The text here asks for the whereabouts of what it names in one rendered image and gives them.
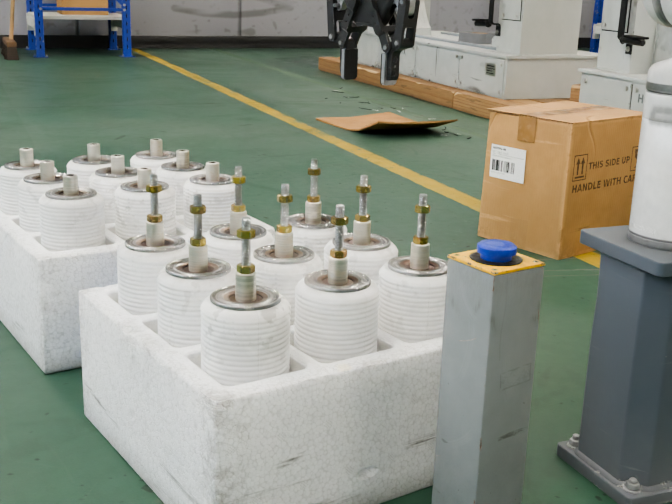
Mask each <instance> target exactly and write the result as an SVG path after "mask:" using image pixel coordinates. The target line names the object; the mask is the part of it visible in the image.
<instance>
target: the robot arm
mask: <svg viewBox="0 0 672 504"><path fill-rule="evenodd" d="M326 1H327V23H328V39H329V40H330V41H334V42H335V43H337V44H338V46H339V47H340V73H341V78H342V79H346V80H349V79H356V77H357V65H358V49H356V48H355V47H356V46H357V45H358V42H359V40H360V37H361V34H362V33H363V32H365V31H366V29H367V27H373V30H374V33H375V34H376V35H377V36H378V37H379V40H380V43H381V47H382V50H383V52H385V53H382V54H381V71H380V83H381V85H386V86H387V85H395V84H396V81H397V79H398V76H399V62H400V53H401V51H403V50H405V49H408V48H412V47H413V46H414V43H415V35H416V28H417V21H418V13H419V6H420V0H326ZM642 2H643V4H644V7H645V9H646V11H647V12H648V14H649V15H650V17H651V18H652V19H653V20H654V21H655V22H657V23H658V24H660V25H663V26H666V27H671V28H672V0H642ZM396 12H397V14H396ZM337 21H338V22H339V32H337V26H336V22H337ZM388 23H389V26H386V25H387V24H388ZM406 28H407V29H406ZM405 29H406V36H405V38H404V33H405ZM351 33H352V34H351ZM350 34H351V37H350ZM388 35H389V36H390V38H391V42H390V39H389V36H388ZM628 239H629V240H631V241H632V242H634V243H636V244H639V245H642V246H646V247H649V248H654V249H659V250H666V251H672V58H670V59H667V60H664V61H660V62H657V63H655V64H653V65H652V66H651V67H650V68H649V71H648V74H647V81H646V90H645V97H644V105H643V114H642V122H641V131H640V139H639V147H638V155H637V163H636V171H635V179H634V188H633V196H632V204H631V212H630V220H629V229H628Z"/></svg>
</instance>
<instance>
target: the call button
mask: <svg viewBox="0 0 672 504"><path fill-rule="evenodd" d="M477 252H478V253H480V258H481V259H483V260H486V261H490V262H509V261H511V260H512V256H515V255H516V254H517V246H516V245H515V244H514V243H512V242H510V241H506V240H500V239H486V240H482V241H480V242H478V243H477Z"/></svg>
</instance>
